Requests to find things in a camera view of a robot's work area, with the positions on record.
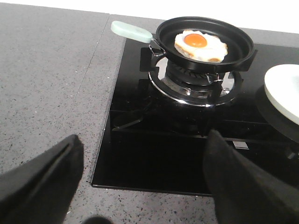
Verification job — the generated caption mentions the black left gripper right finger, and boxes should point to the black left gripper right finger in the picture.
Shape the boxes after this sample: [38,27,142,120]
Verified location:
[203,130,299,224]

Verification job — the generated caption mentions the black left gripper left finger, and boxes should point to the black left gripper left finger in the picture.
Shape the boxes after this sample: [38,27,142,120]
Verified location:
[0,134,84,224]

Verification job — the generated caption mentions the black frying pan green handle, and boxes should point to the black frying pan green handle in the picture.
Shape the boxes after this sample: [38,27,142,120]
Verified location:
[111,17,256,73]

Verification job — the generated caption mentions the fried egg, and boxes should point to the fried egg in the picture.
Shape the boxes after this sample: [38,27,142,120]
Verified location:
[174,30,228,63]

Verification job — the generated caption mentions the white ceramic plate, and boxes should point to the white ceramic plate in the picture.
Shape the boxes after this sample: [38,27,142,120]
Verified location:
[264,64,299,124]

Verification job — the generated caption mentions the black glass gas cooktop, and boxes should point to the black glass gas cooktop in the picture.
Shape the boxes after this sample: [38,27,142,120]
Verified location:
[91,40,299,196]

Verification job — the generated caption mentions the black round gas burner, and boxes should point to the black round gas burner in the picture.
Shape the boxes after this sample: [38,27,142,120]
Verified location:
[166,61,221,86]

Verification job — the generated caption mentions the black pan support grate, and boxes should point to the black pan support grate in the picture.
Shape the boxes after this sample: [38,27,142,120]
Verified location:
[139,46,259,107]

